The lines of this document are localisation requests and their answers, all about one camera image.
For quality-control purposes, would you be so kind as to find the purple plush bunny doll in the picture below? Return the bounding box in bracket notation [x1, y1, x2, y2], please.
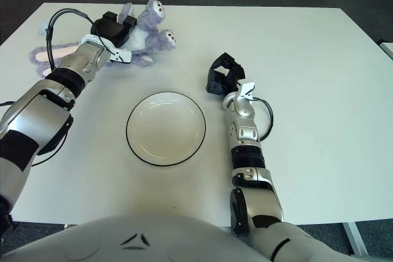
[28, 0, 177, 79]

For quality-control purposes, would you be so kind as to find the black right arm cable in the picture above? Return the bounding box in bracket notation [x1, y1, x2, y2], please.
[253, 98, 274, 141]

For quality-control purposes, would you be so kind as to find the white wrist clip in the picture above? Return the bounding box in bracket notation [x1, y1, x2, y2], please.
[109, 47, 133, 65]
[239, 82, 256, 101]

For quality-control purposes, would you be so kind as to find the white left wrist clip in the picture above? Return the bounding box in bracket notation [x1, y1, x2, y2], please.
[109, 47, 133, 65]

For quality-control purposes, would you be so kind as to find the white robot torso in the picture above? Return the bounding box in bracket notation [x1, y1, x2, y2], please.
[0, 214, 271, 262]

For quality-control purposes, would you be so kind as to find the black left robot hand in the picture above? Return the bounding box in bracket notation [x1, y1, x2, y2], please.
[91, 11, 138, 48]

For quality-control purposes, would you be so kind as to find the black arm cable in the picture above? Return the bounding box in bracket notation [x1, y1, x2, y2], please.
[253, 98, 274, 141]
[0, 9, 130, 167]

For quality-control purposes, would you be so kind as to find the white furniture edge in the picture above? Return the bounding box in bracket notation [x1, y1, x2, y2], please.
[378, 39, 393, 60]

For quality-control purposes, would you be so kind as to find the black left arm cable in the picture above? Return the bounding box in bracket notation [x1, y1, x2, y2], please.
[0, 9, 130, 167]

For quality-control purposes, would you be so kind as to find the white table leg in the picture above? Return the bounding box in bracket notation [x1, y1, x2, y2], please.
[343, 221, 372, 256]

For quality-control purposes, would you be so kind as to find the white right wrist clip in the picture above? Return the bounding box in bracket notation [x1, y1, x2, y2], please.
[239, 82, 256, 101]

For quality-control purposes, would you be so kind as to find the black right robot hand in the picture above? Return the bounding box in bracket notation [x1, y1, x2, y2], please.
[204, 52, 246, 94]

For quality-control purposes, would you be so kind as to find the white plate black rim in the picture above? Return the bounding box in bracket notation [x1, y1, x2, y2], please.
[125, 91, 207, 168]

